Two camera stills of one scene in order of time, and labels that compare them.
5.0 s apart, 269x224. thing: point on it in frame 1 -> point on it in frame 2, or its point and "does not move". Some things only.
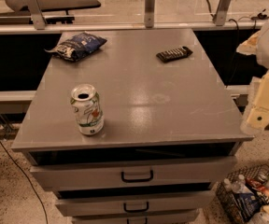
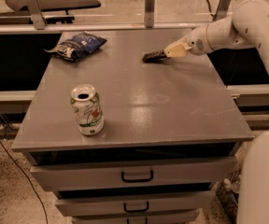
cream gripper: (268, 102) -> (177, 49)
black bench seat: (53, 5) does not move
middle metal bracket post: (149, 7) does not move
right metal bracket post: (223, 5) does not move
